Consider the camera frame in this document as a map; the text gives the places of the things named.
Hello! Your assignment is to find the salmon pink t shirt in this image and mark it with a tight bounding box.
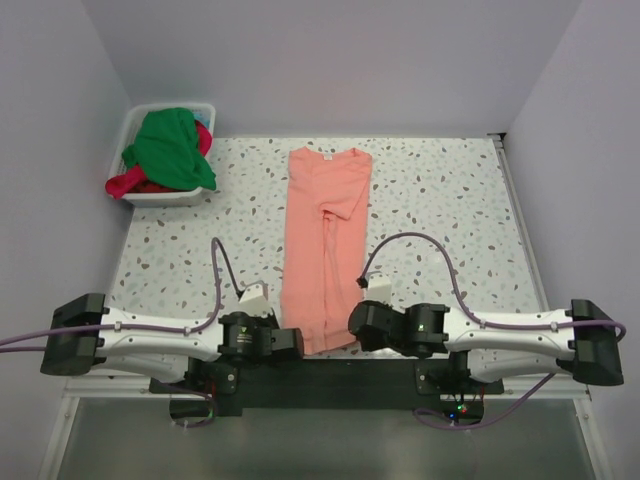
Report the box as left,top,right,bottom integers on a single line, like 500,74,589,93
281,147,373,355

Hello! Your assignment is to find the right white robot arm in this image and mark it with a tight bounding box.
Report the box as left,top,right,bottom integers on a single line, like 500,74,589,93
348,299,624,393

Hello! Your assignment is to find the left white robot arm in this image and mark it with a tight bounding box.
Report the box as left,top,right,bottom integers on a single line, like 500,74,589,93
40,283,304,392

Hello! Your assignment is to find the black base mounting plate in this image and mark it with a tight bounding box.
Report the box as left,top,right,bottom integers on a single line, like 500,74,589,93
149,359,504,421

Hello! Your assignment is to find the red t shirt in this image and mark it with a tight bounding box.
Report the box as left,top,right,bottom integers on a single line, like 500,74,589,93
104,119,214,202

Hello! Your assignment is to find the green t shirt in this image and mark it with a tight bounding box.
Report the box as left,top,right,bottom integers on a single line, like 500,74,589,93
121,107,217,191

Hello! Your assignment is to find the white laundry basket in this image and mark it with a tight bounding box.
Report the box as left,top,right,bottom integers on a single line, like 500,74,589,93
105,102,217,208

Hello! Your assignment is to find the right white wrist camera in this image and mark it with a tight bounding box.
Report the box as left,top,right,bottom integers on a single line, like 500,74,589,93
356,271,392,305

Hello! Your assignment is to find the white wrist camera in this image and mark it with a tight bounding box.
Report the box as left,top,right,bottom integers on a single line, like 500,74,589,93
238,281,272,318
356,271,392,305

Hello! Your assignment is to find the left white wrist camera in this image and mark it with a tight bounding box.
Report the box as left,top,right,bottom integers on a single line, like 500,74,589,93
238,281,272,318

